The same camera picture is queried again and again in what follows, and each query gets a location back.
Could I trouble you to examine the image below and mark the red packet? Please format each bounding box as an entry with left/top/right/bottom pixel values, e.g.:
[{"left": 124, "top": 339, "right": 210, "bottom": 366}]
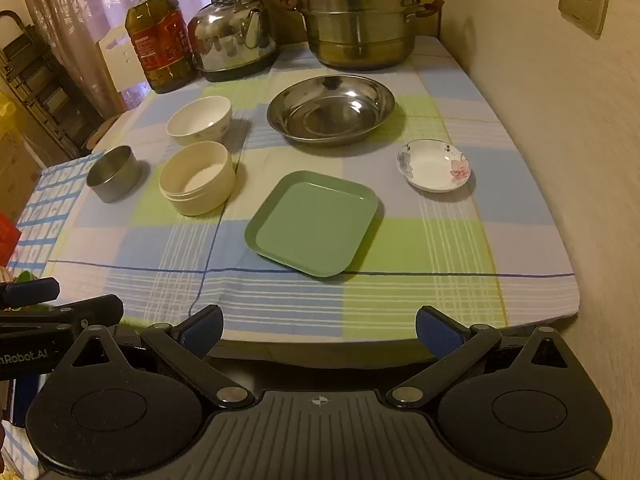
[{"left": 0, "top": 214, "right": 22, "bottom": 267}]

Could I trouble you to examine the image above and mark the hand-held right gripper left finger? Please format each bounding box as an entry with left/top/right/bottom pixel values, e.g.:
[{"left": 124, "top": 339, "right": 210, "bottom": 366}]
[{"left": 65, "top": 304, "right": 253, "bottom": 408}]

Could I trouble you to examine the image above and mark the green square plate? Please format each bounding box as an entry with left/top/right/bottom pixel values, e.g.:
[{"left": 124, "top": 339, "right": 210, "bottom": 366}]
[{"left": 244, "top": 170, "right": 380, "bottom": 278}]

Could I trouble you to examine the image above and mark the white ceramic bowl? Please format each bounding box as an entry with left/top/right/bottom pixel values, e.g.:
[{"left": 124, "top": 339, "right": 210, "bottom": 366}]
[{"left": 166, "top": 95, "right": 233, "bottom": 147}]

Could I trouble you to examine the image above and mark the cooking oil bottle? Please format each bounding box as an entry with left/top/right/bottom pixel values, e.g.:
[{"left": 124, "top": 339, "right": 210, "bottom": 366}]
[{"left": 117, "top": 0, "right": 197, "bottom": 95}]

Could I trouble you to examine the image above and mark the steel steamer pot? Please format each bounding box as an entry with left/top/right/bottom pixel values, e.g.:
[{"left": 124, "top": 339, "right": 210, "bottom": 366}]
[{"left": 279, "top": 0, "right": 446, "bottom": 72}]

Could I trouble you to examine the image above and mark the cream plastic bowl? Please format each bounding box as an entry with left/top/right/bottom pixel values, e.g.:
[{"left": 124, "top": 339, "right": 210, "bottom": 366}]
[{"left": 159, "top": 141, "right": 236, "bottom": 217}]

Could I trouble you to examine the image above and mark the small floral saucer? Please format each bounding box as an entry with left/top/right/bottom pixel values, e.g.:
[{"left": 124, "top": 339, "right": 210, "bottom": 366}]
[{"left": 397, "top": 138, "right": 472, "bottom": 193}]

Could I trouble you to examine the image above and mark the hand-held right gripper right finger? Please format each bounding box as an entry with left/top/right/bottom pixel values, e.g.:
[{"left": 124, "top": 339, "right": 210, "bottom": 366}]
[{"left": 390, "top": 305, "right": 576, "bottom": 408}]

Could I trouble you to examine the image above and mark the checked tablecloth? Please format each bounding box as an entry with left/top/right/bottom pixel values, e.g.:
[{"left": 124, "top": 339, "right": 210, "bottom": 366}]
[{"left": 42, "top": 35, "right": 581, "bottom": 356}]

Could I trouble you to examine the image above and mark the large stainless steel basin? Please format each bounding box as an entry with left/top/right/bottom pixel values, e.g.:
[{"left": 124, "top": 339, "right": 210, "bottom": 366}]
[{"left": 266, "top": 74, "right": 397, "bottom": 147}]

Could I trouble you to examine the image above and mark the blue patterned white cloth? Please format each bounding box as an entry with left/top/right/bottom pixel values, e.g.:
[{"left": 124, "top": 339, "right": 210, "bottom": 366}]
[{"left": 7, "top": 154, "right": 103, "bottom": 281}]

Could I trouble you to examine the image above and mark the steel kettle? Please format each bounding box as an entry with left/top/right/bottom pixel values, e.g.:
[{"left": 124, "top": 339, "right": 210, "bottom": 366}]
[{"left": 187, "top": 0, "right": 281, "bottom": 83}]

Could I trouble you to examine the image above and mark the small steel bowl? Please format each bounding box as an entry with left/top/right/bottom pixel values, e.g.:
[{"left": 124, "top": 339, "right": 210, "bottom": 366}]
[{"left": 86, "top": 145, "right": 141, "bottom": 204}]

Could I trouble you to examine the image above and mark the black metal rack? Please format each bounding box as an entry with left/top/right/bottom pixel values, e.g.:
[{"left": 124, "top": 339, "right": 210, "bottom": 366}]
[{"left": 0, "top": 10, "right": 108, "bottom": 161}]

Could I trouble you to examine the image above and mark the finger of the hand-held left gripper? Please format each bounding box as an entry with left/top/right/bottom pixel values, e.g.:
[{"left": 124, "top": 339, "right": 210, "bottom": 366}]
[
  {"left": 0, "top": 295, "right": 124, "bottom": 332},
  {"left": 0, "top": 277, "right": 61, "bottom": 309}
]

